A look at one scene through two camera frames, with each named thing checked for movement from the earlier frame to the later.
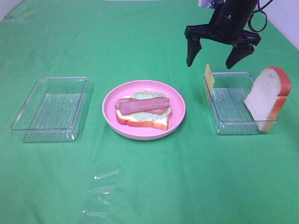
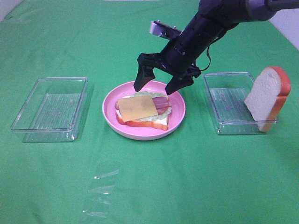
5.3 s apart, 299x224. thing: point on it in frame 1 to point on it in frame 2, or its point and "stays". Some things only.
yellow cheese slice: x=210 y=78 to x=137 y=108
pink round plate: x=136 y=132 stays
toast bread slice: x=160 y=123 stays
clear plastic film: x=97 y=203 stays
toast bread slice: x=268 y=95 stays
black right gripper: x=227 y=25 to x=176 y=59
